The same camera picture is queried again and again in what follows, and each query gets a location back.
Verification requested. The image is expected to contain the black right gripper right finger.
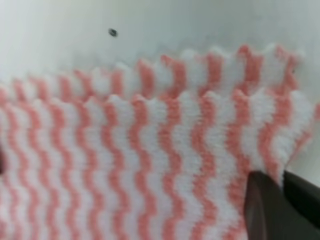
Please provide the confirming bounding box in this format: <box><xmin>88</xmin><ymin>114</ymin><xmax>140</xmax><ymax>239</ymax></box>
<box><xmin>284</xmin><ymin>171</ymin><xmax>320</xmax><ymax>225</ymax></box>

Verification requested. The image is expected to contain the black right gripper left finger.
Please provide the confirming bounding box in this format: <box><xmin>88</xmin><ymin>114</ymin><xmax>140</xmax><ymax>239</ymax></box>
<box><xmin>243</xmin><ymin>172</ymin><xmax>320</xmax><ymax>240</ymax></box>

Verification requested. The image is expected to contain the pink white striped towel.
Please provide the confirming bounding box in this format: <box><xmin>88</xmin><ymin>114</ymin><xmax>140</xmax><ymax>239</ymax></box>
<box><xmin>0</xmin><ymin>45</ymin><xmax>320</xmax><ymax>240</ymax></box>

